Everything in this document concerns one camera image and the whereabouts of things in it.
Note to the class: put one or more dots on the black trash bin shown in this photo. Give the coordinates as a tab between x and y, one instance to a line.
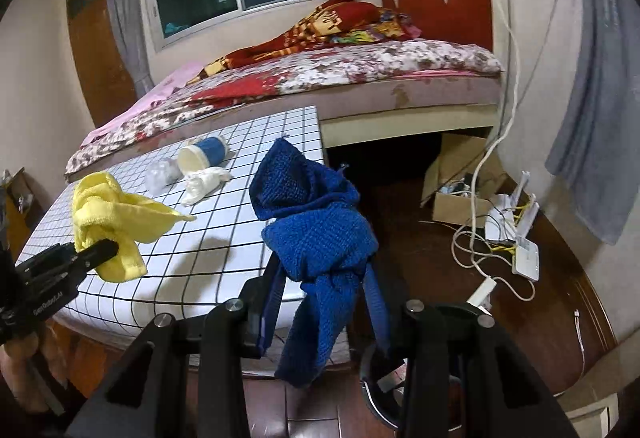
377	395

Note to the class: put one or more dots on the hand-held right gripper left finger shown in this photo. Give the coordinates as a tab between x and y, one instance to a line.
267	318

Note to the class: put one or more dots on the bed with floral bedding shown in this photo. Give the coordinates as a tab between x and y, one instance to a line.
375	62

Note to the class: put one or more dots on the cardboard box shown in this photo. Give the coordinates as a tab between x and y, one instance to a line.
465	157

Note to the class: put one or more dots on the brown wooden door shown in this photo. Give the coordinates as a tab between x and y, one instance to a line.
100	57

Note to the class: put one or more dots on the blue knitted cloth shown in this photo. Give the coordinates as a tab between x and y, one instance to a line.
310	218

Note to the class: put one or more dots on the clear plastic cup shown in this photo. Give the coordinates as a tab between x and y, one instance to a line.
162	175

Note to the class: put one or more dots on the white router with antennas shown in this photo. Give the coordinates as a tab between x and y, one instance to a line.
505	218

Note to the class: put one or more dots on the tied grey curtain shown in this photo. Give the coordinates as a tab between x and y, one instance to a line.
600	117

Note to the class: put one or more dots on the yellow cloth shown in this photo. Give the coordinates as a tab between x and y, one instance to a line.
110	213

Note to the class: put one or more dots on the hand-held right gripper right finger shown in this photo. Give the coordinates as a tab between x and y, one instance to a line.
378	318

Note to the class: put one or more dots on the blue paper cup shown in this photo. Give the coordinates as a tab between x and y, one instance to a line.
210	150

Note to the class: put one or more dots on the pink bed sheet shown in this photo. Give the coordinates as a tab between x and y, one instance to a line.
150	102

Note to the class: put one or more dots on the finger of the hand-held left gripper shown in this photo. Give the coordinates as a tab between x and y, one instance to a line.
95	252

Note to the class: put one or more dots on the red printed blanket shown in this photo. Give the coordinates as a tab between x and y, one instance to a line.
320	25

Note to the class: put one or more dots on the white modem box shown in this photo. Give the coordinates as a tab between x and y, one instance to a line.
526	260

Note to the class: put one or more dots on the white power adapter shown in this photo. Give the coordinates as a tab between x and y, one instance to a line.
481	293

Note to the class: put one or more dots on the white sock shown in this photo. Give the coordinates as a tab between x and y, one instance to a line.
202	183

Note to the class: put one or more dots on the person's left hand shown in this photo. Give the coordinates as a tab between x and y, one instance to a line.
22	360

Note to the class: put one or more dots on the white grid tablecloth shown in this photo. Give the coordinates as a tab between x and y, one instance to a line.
225	228

